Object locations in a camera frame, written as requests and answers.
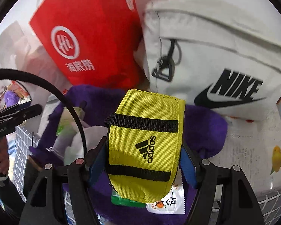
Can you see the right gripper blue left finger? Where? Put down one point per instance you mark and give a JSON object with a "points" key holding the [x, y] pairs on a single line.
{"points": [[96, 162]]}

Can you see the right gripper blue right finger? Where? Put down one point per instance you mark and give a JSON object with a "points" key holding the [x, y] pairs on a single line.
{"points": [[189, 166]]}

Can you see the green wet wipes pack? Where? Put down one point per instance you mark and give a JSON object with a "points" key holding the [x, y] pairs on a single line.
{"points": [[117, 200]]}

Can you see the green tea leaf pouch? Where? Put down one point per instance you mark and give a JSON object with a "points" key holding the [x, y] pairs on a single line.
{"points": [[67, 118]]}

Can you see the yellow adidas pouch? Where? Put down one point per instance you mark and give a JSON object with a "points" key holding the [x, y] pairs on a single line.
{"points": [[144, 145]]}

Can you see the person's left hand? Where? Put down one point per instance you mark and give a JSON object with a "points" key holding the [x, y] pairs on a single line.
{"points": [[4, 157]]}

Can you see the white persimmon snack packet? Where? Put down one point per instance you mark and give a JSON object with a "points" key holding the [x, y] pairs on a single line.
{"points": [[174, 202]]}

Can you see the purple towel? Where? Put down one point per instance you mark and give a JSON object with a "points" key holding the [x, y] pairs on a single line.
{"points": [[204, 131]]}

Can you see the white miniso plastic bag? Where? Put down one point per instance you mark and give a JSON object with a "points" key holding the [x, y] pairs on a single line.
{"points": [[21, 50]]}

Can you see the beige nike waist bag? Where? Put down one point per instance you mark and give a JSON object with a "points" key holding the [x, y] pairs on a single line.
{"points": [[212, 54]]}

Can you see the red paper shopping bag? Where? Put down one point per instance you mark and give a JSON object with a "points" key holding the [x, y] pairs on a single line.
{"points": [[92, 41]]}

